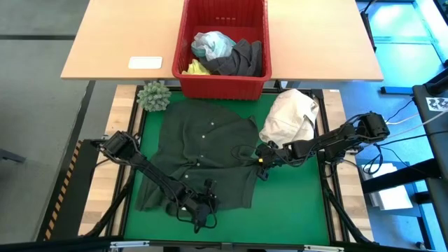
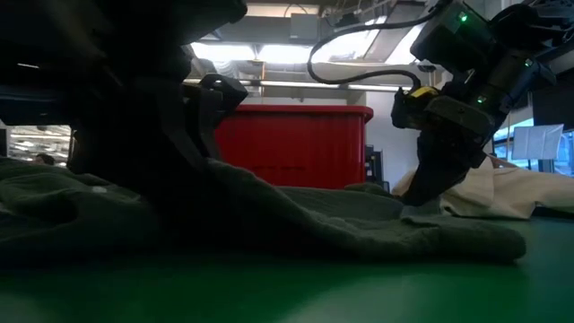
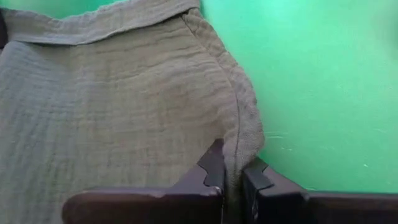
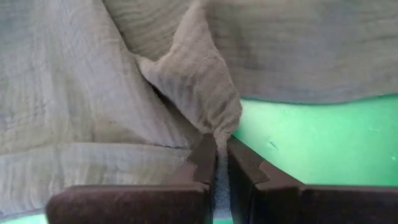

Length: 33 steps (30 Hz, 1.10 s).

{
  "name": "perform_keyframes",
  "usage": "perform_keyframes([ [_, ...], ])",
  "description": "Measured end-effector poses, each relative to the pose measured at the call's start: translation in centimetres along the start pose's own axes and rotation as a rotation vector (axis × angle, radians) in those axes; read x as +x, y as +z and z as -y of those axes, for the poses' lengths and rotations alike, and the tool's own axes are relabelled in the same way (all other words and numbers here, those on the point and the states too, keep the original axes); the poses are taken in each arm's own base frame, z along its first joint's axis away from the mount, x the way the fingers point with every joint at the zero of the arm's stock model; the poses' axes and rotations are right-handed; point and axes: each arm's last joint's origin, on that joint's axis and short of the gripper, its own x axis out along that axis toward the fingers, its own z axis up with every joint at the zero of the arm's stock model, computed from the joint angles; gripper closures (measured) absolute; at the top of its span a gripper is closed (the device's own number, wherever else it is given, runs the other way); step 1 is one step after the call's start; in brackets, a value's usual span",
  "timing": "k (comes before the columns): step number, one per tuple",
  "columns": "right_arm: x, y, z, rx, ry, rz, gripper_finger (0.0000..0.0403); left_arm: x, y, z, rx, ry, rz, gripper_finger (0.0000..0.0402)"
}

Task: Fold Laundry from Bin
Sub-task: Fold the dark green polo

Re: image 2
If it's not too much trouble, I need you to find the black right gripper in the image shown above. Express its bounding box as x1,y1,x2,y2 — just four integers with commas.
389,0,558,207

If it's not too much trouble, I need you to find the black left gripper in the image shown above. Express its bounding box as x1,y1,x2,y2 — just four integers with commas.
66,42,250,189

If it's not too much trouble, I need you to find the dark green polo shirt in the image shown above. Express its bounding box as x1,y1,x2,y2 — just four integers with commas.
0,156,528,270

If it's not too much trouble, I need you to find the red plastic laundry bin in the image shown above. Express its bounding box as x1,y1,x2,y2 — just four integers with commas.
213,103,375,190

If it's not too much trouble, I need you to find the black cabinet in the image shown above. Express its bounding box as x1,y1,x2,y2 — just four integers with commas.
365,144,390,192

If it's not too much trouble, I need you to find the cream white garment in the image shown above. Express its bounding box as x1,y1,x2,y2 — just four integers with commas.
390,154,574,221

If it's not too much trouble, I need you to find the white tilted panel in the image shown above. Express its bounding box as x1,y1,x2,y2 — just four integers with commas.
510,124,565,162

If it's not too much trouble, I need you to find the long ceiling light bar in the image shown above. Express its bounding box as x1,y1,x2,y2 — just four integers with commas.
183,78,434,94

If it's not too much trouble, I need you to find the green table mat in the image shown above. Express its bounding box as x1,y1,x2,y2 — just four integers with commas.
0,214,574,323

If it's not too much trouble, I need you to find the grey ceiling box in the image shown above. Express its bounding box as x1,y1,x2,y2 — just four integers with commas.
290,13,320,40

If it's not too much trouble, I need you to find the black camera cable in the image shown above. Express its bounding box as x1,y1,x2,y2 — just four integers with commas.
306,0,443,87

